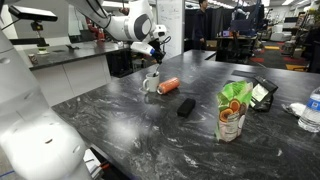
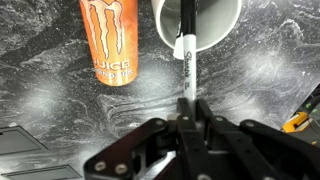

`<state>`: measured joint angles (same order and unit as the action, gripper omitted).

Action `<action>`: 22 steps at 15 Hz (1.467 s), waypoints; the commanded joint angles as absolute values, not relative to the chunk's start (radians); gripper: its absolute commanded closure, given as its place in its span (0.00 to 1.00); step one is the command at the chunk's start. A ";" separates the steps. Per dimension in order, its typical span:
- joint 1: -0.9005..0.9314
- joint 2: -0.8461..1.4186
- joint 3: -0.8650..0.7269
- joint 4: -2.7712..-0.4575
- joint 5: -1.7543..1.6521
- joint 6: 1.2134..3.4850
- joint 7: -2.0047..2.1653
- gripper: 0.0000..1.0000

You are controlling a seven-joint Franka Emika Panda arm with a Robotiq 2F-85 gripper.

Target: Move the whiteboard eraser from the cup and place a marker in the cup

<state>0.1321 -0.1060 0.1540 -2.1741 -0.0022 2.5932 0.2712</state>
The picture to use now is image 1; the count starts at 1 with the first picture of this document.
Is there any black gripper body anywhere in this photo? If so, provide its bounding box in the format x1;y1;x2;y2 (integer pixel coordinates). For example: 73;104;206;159
148;36;167;59

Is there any black whiteboard eraser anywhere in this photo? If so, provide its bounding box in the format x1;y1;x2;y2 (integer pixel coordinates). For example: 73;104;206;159
176;97;197;119

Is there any white whiteboard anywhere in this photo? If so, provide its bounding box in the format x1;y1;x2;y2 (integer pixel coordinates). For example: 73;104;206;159
155;0;186;61

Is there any white ceramic mug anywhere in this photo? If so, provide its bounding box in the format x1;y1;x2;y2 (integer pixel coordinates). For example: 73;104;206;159
141;71;161;94

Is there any orange energy drink can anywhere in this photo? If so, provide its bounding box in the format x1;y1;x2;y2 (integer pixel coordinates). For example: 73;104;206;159
156;76;181;96

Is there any person in dark clothes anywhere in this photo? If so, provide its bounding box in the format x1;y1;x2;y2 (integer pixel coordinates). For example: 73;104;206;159
192;0;210;52

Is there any brown cardboard box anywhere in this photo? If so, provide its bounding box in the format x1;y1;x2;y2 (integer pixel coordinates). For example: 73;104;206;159
205;39;219;52

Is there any red machine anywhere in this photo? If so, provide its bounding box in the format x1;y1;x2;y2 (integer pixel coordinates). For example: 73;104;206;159
84;16;106;43

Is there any black curtain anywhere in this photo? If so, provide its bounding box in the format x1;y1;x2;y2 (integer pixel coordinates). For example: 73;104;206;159
184;5;235;52

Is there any dark office desk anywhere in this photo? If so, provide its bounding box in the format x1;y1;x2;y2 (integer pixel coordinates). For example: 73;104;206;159
215;34;260;63

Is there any small black device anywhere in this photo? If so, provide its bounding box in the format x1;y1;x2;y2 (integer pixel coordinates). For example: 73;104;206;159
64;43;81;51

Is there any green snack bag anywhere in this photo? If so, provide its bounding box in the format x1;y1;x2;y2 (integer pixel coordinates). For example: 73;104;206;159
214;79;254;143

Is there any white cabinet with dark countertop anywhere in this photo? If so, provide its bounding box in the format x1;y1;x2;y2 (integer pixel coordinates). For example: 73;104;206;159
19;39;132;108

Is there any dark blue machine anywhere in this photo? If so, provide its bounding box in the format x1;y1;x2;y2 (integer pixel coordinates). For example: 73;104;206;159
229;2;265;36

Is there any black pouch with white label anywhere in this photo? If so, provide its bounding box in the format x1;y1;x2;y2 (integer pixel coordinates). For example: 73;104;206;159
249;75;279;113

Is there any small green white object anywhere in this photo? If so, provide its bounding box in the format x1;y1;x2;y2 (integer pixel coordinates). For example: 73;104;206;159
36;47;50;56

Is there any small brown tin can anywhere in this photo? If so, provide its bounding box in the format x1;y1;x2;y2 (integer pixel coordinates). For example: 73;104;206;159
27;52;39;66

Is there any white couch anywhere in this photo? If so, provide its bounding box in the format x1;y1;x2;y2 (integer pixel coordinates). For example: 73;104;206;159
269;22;295;43

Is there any dark shelving rack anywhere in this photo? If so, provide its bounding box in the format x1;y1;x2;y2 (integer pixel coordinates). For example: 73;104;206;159
292;5;320;74

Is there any clear water bottle blue label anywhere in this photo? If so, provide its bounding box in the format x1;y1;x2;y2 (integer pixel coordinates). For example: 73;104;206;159
297;86;320;134

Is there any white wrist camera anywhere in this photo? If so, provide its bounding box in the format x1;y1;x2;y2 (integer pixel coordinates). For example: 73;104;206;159
130;41;157;57

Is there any black stereo camera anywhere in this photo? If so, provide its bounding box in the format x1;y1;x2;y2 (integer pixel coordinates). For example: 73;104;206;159
7;4;59;23

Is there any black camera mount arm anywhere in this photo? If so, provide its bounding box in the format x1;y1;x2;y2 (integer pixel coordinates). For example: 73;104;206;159
0;20;51;48

